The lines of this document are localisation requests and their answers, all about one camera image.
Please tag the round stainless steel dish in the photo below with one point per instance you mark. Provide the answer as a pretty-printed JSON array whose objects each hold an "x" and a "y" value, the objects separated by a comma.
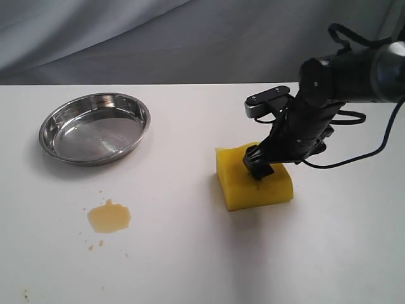
[{"x": 96, "y": 129}]

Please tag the grey backdrop cloth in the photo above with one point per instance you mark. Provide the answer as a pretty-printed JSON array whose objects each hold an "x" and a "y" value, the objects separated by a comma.
[{"x": 177, "y": 42}]

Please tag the orange liquid spill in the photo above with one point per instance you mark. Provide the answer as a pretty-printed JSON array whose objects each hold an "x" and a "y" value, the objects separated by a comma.
[{"x": 109, "y": 218}]

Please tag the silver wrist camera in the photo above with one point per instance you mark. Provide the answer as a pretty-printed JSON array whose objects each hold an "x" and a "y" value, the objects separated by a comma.
[{"x": 271, "y": 101}]

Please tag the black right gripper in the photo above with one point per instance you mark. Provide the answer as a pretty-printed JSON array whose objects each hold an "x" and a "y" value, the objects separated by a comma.
[{"x": 300, "y": 134}]

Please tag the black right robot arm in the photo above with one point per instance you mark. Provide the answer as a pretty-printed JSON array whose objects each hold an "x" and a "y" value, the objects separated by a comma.
[{"x": 375, "y": 74}]

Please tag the yellow sponge block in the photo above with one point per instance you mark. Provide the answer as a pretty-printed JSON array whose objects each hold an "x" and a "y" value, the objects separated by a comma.
[{"x": 241, "y": 190}]

